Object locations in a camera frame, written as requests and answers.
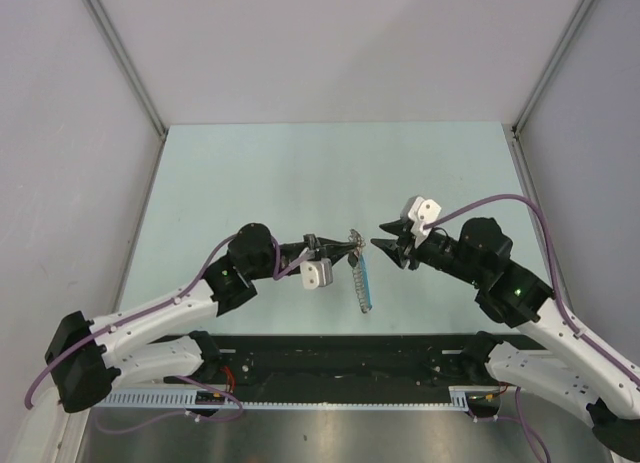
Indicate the left aluminium frame post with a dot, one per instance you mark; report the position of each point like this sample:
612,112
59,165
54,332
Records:
111,37

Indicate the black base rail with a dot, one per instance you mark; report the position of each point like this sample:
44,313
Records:
370,370

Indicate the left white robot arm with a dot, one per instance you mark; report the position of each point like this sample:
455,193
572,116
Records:
88,358

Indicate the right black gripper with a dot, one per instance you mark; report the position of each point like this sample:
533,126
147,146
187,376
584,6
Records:
399,252

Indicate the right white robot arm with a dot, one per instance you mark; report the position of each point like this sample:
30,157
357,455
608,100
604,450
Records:
596,383

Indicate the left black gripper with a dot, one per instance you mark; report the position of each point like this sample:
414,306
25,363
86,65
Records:
325,248

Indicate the blue key cover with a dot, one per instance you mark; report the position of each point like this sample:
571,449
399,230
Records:
365,298

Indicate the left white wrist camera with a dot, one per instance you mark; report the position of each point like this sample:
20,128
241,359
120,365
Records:
316,274

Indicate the aluminium frame post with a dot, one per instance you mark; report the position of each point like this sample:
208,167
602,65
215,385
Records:
111,37
569,34

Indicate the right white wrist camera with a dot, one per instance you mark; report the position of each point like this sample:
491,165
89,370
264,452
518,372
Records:
420,214

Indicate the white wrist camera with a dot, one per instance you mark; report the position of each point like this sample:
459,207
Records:
316,274
420,214

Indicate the right aluminium frame post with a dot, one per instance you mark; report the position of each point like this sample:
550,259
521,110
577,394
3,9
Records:
569,34

